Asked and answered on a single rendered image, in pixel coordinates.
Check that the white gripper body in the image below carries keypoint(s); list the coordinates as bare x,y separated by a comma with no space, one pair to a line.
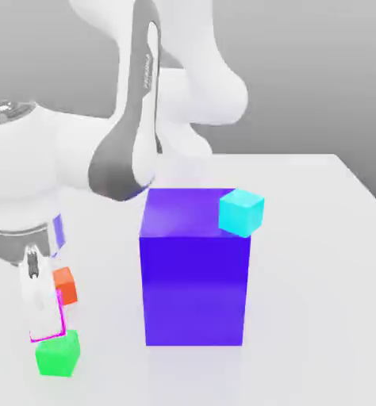
40,304

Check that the small magenta cube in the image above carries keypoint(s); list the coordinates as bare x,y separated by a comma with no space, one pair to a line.
62,326

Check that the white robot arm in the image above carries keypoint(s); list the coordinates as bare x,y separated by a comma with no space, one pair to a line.
19,165

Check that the small orange cube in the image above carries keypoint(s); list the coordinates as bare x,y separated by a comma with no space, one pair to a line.
68,288

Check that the small green cube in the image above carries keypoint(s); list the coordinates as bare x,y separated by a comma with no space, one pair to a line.
56,356

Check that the small cyan cube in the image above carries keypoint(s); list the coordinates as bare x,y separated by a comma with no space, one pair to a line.
241,212

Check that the large blue box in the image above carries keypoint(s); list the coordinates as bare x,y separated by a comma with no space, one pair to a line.
192,288

